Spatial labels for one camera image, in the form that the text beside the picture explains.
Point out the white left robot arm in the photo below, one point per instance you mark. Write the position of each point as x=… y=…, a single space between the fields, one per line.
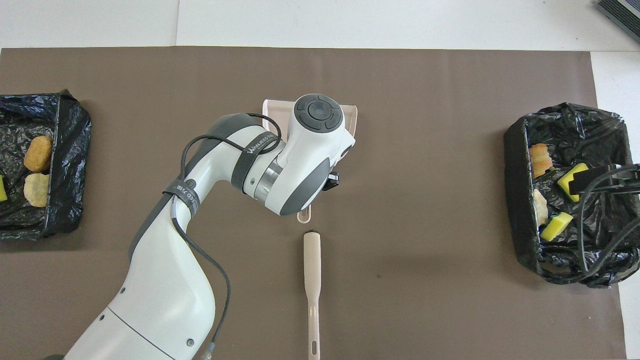
x=300 y=150

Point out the notched yellow sponge piece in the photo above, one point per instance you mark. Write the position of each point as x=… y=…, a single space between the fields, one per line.
x=570 y=177

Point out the black bag lined bin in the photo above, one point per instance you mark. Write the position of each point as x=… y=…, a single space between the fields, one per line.
x=515 y=165
x=65 y=165

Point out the pale whitish bread chunk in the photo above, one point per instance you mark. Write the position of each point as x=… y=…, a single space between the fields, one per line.
x=540 y=206

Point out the curved yellow sponge piece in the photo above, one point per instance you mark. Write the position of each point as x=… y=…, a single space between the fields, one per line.
x=2 y=189

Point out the dark ribbed device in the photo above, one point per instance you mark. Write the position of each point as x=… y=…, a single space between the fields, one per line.
x=622 y=12

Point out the pale pink plastic dustpan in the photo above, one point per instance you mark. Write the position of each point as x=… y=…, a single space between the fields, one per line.
x=354 y=120

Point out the striped croissant piece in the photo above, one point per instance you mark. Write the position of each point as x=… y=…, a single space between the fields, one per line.
x=541 y=160

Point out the yellow green-backed sponge piece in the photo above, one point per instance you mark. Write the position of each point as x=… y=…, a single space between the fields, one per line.
x=556 y=226

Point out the pale bread piece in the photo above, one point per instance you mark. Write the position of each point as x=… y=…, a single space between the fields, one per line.
x=37 y=190

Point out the beige black-bristle hand brush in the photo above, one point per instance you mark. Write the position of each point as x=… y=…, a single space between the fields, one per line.
x=312 y=270

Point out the brown table mat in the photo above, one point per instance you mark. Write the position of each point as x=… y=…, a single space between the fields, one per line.
x=400 y=300

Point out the brown oval croquette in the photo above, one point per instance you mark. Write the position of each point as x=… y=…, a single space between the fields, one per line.
x=38 y=154

